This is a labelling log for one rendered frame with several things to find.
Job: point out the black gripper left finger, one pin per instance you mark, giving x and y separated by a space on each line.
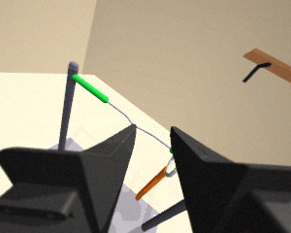
97 172

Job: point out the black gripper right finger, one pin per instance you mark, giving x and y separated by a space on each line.
214 186

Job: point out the orange handle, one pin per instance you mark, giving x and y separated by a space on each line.
158 178

